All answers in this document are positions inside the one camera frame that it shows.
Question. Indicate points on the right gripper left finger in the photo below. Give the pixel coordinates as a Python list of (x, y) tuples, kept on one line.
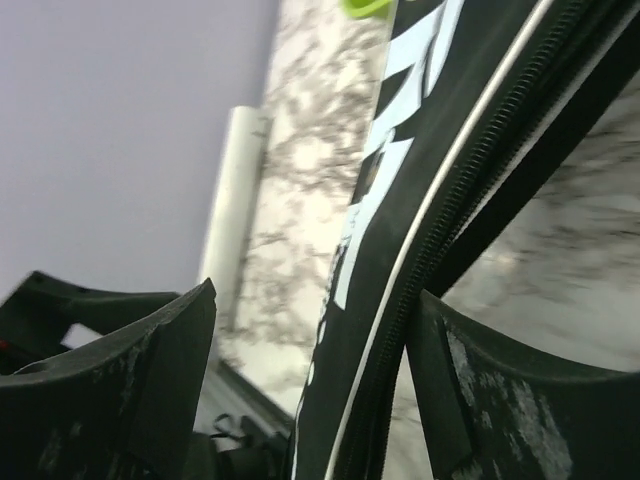
[(119, 406)]

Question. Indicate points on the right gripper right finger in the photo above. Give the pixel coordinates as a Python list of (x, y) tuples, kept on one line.
[(494, 408)]

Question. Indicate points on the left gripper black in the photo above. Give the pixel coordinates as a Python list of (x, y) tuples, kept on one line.
[(42, 310)]

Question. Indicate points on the black racket cover bag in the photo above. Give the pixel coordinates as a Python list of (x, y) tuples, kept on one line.
[(500, 175)]

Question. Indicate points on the green plastic basket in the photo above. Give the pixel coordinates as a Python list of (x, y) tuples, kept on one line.
[(362, 9)]

